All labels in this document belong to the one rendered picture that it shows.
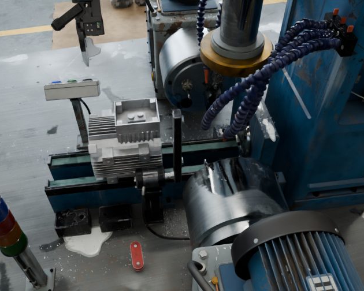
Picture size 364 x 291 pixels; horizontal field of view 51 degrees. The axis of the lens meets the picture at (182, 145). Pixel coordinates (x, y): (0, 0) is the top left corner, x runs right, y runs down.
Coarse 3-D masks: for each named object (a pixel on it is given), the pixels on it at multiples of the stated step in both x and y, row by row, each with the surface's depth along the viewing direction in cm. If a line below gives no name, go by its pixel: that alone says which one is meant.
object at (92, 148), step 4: (92, 116) 111; (96, 116) 112; (156, 140) 105; (160, 140) 105; (92, 144) 103; (96, 144) 105; (156, 144) 105; (160, 144) 105; (88, 148) 103; (92, 148) 103; (96, 148) 104; (92, 152) 103; (96, 152) 104; (96, 180) 112
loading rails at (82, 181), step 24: (168, 144) 126; (192, 144) 127; (216, 144) 127; (72, 168) 123; (168, 168) 130; (192, 168) 120; (48, 192) 114; (72, 192) 116; (96, 192) 118; (120, 192) 119; (168, 192) 123
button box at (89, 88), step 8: (88, 80) 125; (96, 80) 125; (48, 88) 122; (56, 88) 122; (64, 88) 122; (72, 88) 123; (80, 88) 123; (88, 88) 123; (96, 88) 124; (48, 96) 122; (56, 96) 123; (64, 96) 123; (72, 96) 123; (80, 96) 124; (88, 96) 124
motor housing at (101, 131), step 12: (96, 120) 107; (108, 120) 108; (96, 132) 105; (108, 132) 105; (108, 144) 106; (120, 144) 106; (132, 144) 106; (96, 156) 106; (120, 156) 105; (132, 156) 106; (156, 156) 107; (96, 168) 106; (108, 168) 106; (120, 168) 108; (132, 168) 108; (144, 168) 109
